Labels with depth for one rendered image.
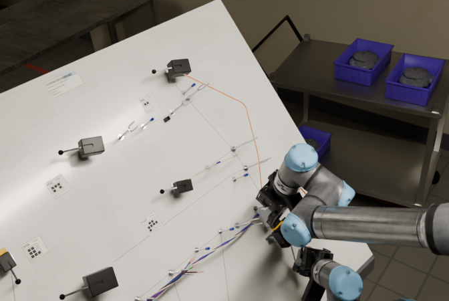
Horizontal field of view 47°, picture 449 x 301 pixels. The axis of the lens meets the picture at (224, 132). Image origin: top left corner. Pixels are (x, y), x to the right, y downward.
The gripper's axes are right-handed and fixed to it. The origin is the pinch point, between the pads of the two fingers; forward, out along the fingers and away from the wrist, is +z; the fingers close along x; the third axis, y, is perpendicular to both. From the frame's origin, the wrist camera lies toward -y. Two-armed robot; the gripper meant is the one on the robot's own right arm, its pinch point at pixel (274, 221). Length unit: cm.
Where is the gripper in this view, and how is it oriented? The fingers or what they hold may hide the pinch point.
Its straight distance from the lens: 156.4
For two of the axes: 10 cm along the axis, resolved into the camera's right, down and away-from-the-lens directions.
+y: -7.1, -6.4, 3.0
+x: -6.8, 5.2, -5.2
